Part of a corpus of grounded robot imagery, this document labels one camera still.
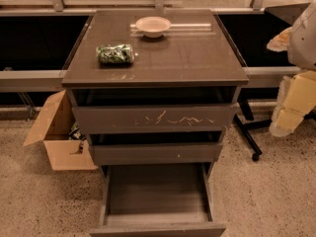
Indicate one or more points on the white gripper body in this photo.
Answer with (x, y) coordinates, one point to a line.
(303, 43)

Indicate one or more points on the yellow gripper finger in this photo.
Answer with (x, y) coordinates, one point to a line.
(280, 42)
(295, 99)

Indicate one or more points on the dark drawer cabinet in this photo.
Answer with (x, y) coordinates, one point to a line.
(191, 64)

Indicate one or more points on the middle drawer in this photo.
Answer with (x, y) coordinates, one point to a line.
(154, 153)

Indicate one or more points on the drawer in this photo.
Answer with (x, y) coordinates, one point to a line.
(164, 200)
(152, 119)
(154, 153)

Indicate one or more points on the bottom drawer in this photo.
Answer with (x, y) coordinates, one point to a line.
(164, 200)

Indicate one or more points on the top drawer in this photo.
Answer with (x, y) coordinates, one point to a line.
(152, 119)

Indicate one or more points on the dark side table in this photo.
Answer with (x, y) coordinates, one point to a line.
(287, 13)

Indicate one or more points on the black rolling stand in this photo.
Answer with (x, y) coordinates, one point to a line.
(245, 128)

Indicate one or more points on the white bowl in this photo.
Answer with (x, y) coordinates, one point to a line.
(153, 27)

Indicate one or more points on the open cardboard box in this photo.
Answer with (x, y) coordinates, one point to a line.
(52, 128)

